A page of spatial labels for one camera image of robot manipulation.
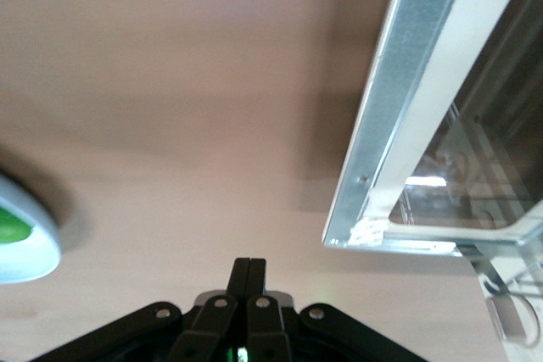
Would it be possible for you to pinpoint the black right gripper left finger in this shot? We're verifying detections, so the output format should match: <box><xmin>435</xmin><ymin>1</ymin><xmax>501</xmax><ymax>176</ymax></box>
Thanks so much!
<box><xmin>36</xmin><ymin>256</ymin><xmax>253</xmax><ymax>362</ymax></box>

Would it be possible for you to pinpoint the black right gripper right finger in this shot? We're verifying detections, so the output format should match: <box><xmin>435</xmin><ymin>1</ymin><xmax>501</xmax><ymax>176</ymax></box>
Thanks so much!
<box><xmin>244</xmin><ymin>256</ymin><xmax>429</xmax><ymax>362</ymax></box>

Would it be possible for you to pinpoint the oven door with metal handle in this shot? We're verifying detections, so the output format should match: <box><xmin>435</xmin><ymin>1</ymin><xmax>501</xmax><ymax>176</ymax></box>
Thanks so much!
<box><xmin>321</xmin><ymin>0</ymin><xmax>543</xmax><ymax>258</ymax></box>

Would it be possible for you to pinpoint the light blue round plate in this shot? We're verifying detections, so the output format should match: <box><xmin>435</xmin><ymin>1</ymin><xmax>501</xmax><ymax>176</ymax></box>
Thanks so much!
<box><xmin>0</xmin><ymin>173</ymin><xmax>63</xmax><ymax>286</ymax></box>

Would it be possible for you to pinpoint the green cucumber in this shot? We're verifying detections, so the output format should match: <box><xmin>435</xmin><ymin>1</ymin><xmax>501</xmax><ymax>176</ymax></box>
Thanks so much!
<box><xmin>0</xmin><ymin>207</ymin><xmax>33</xmax><ymax>245</ymax></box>

